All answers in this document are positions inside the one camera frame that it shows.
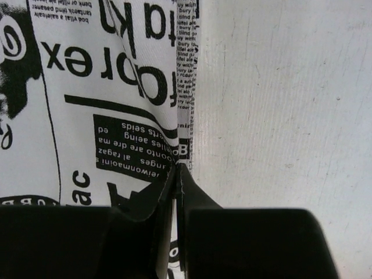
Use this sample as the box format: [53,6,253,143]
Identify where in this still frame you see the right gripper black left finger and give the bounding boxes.
[1,167,176,278]

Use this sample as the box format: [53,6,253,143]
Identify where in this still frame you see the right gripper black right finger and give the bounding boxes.
[176,163,338,278]

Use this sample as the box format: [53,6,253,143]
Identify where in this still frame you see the newspaper print trousers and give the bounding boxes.
[1,1,200,278]

